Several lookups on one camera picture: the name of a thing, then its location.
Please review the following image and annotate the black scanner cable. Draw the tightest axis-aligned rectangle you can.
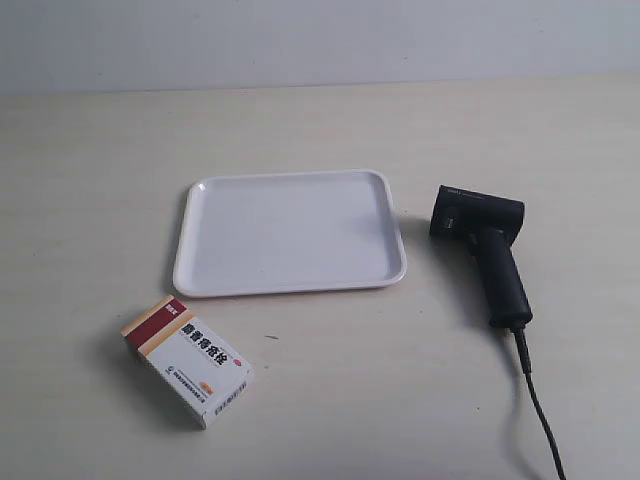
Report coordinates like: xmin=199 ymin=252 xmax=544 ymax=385
xmin=510 ymin=325 xmax=569 ymax=480

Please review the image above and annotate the white plastic tray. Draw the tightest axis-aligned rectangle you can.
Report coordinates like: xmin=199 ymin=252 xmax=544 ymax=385
xmin=173 ymin=169 xmax=407 ymax=298

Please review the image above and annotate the black handheld barcode scanner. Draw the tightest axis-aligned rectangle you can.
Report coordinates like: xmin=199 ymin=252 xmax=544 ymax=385
xmin=429 ymin=185 xmax=533 ymax=330

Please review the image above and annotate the white medicine box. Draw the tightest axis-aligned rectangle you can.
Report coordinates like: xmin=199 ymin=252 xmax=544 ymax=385
xmin=120 ymin=295 xmax=254 ymax=428

